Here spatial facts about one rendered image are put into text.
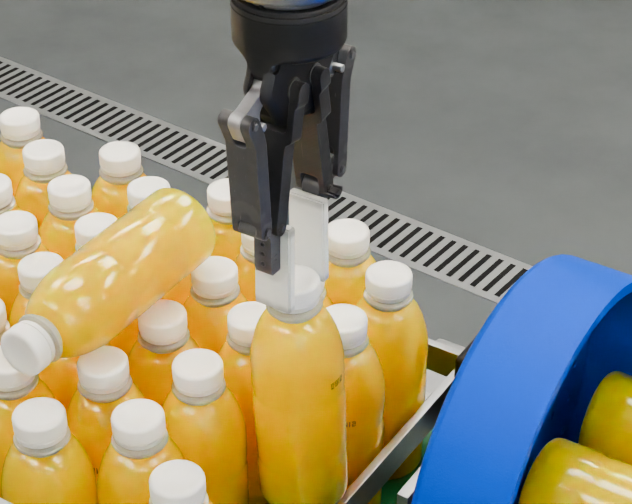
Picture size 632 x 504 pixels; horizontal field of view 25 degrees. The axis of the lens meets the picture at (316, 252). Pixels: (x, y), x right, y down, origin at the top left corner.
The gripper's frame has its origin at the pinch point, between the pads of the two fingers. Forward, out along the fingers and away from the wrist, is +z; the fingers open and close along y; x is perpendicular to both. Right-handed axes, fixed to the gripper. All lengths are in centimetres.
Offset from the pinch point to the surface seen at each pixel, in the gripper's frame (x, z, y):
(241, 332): 6.1, 11.0, 1.9
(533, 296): -18.2, -2.5, 0.9
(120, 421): 7.2, 10.6, -11.7
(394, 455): -4.4, 23.7, 8.4
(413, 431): -4.4, 23.5, 11.6
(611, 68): 72, 120, 266
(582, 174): 57, 120, 212
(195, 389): 5.5, 11.6, -5.1
